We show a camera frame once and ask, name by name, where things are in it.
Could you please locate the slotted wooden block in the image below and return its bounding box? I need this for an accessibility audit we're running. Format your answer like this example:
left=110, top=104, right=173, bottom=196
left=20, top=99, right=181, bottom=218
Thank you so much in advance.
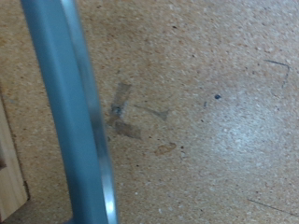
left=0, top=92, right=30, bottom=222

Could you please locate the glass oven door with handle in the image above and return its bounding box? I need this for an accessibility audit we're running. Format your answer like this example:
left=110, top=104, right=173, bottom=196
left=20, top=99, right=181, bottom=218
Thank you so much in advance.
left=20, top=0, right=121, bottom=224

